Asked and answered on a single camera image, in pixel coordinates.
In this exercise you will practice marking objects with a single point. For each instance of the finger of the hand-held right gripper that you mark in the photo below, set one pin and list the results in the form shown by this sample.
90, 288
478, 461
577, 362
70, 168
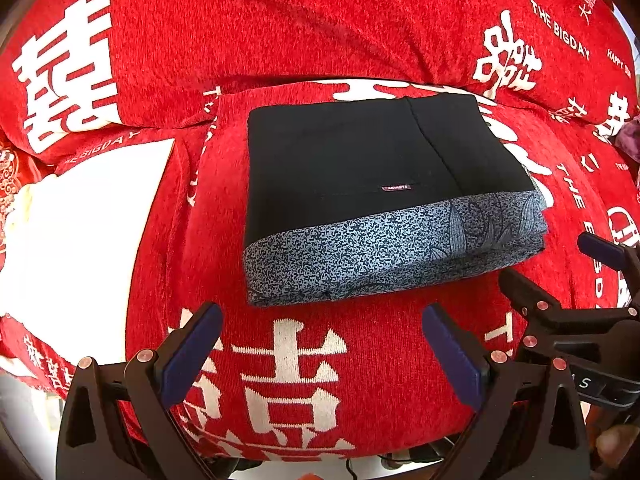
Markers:
602, 251
525, 295

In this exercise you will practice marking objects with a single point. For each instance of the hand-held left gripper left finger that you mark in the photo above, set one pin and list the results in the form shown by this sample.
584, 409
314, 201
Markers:
192, 355

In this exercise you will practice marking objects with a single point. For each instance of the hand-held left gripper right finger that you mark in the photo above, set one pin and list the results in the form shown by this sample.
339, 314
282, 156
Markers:
452, 355

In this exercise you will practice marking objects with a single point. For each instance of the black and grey patterned pants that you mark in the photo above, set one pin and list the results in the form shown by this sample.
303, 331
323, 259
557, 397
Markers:
350, 160

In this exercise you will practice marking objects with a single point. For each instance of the person's right hand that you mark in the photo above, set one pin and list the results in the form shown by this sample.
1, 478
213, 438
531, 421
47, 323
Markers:
616, 442

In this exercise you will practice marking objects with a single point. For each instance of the purple cloth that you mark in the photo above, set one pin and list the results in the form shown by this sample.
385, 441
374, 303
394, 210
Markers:
631, 137

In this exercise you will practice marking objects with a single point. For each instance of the white bed sheet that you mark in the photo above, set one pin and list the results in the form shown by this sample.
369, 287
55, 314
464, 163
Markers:
80, 240

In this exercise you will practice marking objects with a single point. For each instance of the red gold embroidered cloth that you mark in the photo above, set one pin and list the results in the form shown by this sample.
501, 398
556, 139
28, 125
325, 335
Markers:
10, 175

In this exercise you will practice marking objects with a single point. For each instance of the red printed blanket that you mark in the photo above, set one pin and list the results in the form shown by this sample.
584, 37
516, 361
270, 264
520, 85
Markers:
300, 35

